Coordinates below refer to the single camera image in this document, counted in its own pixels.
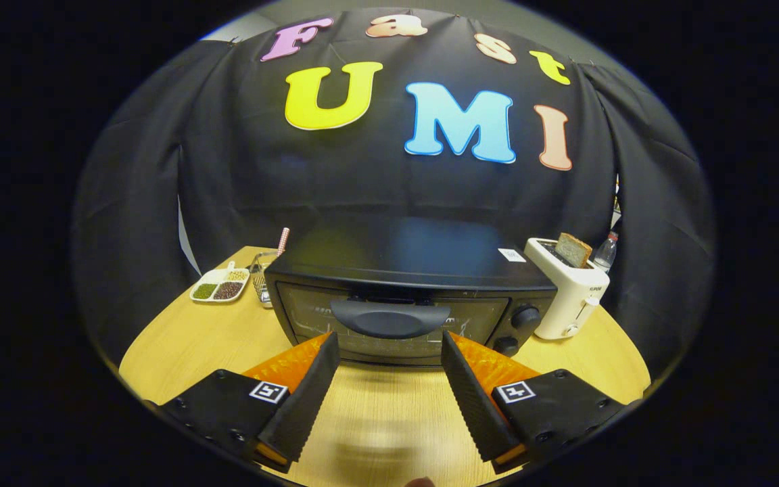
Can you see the white toaster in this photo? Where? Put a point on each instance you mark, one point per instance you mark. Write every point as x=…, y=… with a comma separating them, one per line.
x=569, y=304

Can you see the black toaster oven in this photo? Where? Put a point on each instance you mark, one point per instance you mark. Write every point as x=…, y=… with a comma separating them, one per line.
x=396, y=264

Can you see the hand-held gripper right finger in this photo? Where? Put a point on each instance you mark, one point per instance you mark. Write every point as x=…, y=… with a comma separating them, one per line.
x=474, y=406

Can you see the pink checked straw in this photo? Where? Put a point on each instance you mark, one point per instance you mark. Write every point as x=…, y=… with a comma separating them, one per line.
x=282, y=241

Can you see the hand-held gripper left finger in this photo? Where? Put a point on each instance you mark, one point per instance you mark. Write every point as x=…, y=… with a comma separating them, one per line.
x=308, y=406

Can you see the brown bread slice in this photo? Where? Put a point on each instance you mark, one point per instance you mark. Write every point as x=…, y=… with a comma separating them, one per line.
x=573, y=250

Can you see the clear plastic bottle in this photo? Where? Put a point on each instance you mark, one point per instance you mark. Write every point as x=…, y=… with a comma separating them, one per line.
x=606, y=253

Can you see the white divided dish with beans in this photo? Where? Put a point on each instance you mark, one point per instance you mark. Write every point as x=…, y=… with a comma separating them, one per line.
x=217, y=289

